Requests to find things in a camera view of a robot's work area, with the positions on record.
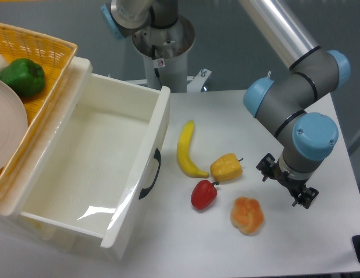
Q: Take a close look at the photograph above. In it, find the white plastic drawer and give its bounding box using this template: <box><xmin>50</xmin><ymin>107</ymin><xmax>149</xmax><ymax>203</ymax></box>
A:
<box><xmin>20</xmin><ymin>74</ymin><xmax>170</xmax><ymax>256</ymax></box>

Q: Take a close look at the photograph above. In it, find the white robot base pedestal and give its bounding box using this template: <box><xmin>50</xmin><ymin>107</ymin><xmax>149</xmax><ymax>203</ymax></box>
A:
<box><xmin>132</xmin><ymin>16</ymin><xmax>212</xmax><ymax>93</ymax></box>

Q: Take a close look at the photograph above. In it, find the black drawer handle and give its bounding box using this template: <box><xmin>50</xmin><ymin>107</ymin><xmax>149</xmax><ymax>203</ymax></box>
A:
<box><xmin>139</xmin><ymin>148</ymin><xmax>162</xmax><ymax>200</ymax></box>

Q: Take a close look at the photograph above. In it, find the red bell pepper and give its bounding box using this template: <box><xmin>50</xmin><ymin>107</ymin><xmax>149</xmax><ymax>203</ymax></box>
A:
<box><xmin>191</xmin><ymin>180</ymin><xmax>219</xmax><ymax>210</ymax></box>

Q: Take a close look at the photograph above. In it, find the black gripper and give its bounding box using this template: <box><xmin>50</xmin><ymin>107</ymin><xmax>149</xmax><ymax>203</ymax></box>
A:
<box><xmin>256</xmin><ymin>153</ymin><xmax>319</xmax><ymax>209</ymax></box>

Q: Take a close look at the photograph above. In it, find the green bell pepper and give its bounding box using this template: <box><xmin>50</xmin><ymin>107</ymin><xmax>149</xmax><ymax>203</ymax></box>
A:
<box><xmin>0</xmin><ymin>58</ymin><xmax>45</xmax><ymax>98</ymax></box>

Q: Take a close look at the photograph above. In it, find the yellow woven basket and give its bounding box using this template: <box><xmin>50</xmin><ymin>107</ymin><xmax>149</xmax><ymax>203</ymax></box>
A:
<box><xmin>0</xmin><ymin>23</ymin><xmax>78</xmax><ymax>200</ymax></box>

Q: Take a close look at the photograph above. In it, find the yellow bell pepper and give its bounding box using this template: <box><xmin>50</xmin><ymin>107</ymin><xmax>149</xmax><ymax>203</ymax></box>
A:
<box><xmin>210</xmin><ymin>153</ymin><xmax>243</xmax><ymax>182</ymax></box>

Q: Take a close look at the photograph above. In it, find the pink plate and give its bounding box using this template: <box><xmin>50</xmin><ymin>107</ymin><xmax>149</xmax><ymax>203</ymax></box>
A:
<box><xmin>0</xmin><ymin>81</ymin><xmax>28</xmax><ymax>169</ymax></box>

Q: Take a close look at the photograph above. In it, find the yellow banana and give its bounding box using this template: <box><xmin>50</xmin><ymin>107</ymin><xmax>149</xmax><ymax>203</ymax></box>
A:
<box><xmin>176</xmin><ymin>120</ymin><xmax>209</xmax><ymax>178</ymax></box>

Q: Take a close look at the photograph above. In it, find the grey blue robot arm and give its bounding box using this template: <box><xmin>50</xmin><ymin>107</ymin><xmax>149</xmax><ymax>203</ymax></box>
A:
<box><xmin>100</xmin><ymin>1</ymin><xmax>351</xmax><ymax>208</ymax></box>

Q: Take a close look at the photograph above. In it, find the round flower-shaped bread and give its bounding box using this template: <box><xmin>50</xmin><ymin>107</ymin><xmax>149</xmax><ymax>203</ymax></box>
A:
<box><xmin>230</xmin><ymin>196</ymin><xmax>264</xmax><ymax>236</ymax></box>

